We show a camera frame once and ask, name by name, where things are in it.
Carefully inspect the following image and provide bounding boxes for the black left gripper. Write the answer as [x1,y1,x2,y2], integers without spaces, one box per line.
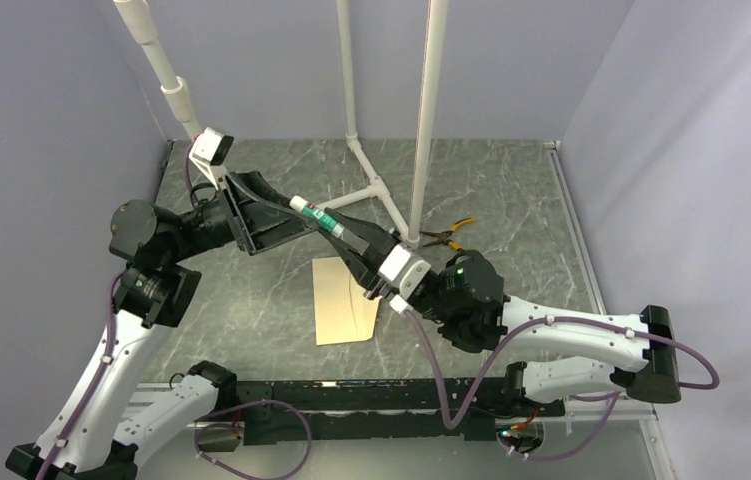
[165,169,326,263]

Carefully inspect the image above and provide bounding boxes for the white green glue stick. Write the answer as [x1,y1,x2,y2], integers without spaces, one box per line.
[289,195,345,238]

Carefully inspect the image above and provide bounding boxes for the tan paper envelope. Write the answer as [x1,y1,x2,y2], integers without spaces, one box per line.
[312,257,379,346]

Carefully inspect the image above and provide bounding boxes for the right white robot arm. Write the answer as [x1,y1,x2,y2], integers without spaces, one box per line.
[325,210,681,415]

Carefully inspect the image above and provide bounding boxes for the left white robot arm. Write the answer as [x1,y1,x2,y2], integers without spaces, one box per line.
[5,171,316,479]

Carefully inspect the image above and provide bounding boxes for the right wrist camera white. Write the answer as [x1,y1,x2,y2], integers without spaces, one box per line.
[377,243,431,314]

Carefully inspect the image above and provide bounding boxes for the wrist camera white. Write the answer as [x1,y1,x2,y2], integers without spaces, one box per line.
[188,128,235,190]
[377,243,431,314]

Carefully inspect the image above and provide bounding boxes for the yellow handled pliers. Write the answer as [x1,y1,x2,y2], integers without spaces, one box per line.
[420,217,477,253]

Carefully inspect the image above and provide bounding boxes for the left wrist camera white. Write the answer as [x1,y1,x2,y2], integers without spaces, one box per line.
[188,128,235,190]

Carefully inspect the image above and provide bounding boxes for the white PVC pipe frame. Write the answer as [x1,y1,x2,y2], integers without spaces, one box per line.
[113,0,449,250]

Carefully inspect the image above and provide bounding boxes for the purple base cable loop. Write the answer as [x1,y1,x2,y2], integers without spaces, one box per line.
[193,399,312,480]

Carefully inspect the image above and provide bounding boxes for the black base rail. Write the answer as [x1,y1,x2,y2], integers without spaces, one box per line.
[200,377,565,446]

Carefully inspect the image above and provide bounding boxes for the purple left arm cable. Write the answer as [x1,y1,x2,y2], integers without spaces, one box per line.
[33,152,204,480]

